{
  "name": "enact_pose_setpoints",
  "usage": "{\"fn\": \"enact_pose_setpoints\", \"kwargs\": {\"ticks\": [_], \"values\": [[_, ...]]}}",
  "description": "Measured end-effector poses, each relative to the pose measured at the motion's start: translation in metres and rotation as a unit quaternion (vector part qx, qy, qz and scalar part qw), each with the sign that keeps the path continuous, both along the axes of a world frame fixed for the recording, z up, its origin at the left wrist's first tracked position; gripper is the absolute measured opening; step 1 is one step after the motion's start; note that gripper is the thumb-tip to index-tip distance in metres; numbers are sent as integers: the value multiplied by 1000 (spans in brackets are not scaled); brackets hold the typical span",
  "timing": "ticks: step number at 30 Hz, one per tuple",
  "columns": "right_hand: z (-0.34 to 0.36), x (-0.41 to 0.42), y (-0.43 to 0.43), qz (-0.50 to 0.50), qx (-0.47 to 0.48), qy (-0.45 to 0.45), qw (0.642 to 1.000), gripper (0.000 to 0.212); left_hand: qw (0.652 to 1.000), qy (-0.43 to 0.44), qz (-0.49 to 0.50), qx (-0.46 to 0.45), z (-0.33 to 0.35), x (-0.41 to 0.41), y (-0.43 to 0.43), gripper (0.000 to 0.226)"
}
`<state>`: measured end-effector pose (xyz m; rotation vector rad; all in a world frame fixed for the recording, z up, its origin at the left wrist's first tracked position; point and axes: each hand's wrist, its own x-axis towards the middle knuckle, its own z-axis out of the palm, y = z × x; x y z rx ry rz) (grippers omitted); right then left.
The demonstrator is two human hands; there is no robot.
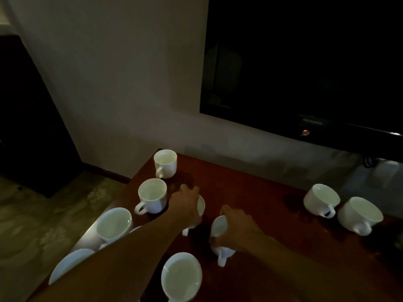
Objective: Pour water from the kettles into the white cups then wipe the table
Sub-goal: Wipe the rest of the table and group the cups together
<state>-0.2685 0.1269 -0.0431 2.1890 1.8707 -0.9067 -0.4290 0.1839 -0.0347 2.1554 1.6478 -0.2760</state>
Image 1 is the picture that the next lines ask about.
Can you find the person's right hand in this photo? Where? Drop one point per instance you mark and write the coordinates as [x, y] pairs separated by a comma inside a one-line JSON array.
[[242, 232]]

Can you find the person's left hand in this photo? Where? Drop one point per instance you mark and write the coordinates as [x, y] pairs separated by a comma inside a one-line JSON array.
[[185, 207]]

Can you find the white ceramic cup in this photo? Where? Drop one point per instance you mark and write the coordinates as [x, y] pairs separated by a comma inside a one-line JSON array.
[[218, 226], [135, 229], [181, 278], [359, 213], [70, 264], [201, 205], [321, 198], [152, 193]]

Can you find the group of white cups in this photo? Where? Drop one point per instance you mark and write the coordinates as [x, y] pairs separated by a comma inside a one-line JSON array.
[[165, 160]]

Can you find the person's left forearm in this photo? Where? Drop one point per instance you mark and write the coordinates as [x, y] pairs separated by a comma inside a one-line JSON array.
[[110, 267]]

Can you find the person's right forearm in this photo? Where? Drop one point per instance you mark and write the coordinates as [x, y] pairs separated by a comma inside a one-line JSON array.
[[315, 273]]

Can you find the dark red wooden table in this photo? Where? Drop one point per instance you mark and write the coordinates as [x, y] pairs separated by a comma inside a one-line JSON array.
[[267, 217]]

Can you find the dark wooden cabinet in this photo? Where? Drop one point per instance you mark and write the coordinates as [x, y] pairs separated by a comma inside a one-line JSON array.
[[31, 122]]

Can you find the black wall television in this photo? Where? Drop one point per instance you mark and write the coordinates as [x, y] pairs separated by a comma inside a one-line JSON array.
[[299, 43]]

